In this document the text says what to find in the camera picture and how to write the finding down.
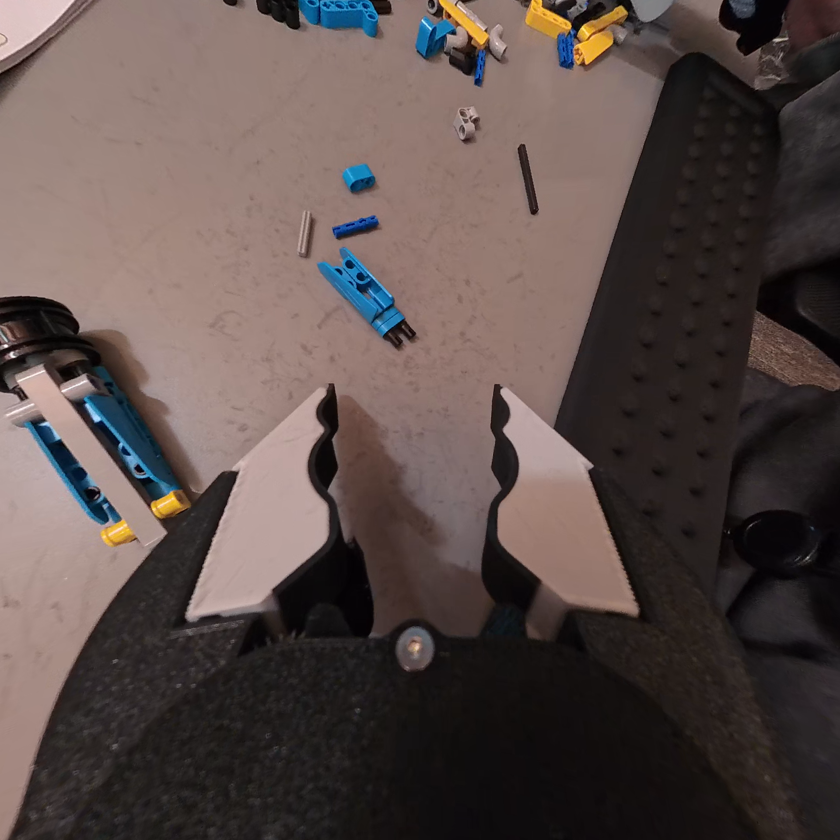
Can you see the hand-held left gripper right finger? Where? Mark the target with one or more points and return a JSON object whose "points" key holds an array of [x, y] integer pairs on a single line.
{"points": [[564, 538]]}

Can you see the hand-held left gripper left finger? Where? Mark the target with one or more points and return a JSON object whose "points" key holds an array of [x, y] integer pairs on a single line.
{"points": [[262, 538]]}

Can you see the wheel and beam assembly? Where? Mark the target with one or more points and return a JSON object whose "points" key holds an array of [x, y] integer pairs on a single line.
{"points": [[72, 433]]}

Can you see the blue panel brick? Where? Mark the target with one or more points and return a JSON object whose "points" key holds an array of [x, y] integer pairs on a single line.
{"points": [[361, 289]]}

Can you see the black axle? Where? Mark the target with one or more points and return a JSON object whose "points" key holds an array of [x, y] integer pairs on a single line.
{"points": [[528, 180]]}

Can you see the dark grey short axle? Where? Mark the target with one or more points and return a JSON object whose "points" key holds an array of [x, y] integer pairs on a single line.
{"points": [[304, 233]]}

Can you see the blue pin brick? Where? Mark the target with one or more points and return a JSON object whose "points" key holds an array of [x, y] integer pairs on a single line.
{"points": [[354, 226]]}

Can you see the small blue beam brick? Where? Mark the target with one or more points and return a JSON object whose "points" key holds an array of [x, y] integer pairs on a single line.
{"points": [[358, 177]]}

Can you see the pile of toy bricks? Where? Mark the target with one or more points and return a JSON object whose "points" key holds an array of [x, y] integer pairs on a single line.
{"points": [[341, 13]]}

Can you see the grey desk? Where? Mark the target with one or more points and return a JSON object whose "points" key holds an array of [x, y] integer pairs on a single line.
{"points": [[197, 164]]}

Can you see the black round knob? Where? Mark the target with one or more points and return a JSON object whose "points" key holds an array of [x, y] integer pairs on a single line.
{"points": [[778, 541]]}

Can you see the person's dark clothing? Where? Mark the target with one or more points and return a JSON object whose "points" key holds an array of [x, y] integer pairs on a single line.
{"points": [[787, 459]]}

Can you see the black studded mat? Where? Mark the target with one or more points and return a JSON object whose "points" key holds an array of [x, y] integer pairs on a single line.
{"points": [[689, 262]]}

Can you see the small grey connector brick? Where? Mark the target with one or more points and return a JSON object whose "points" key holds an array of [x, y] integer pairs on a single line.
{"points": [[466, 123]]}

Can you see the instruction manual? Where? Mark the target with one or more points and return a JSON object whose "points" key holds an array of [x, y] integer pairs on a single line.
{"points": [[26, 33]]}

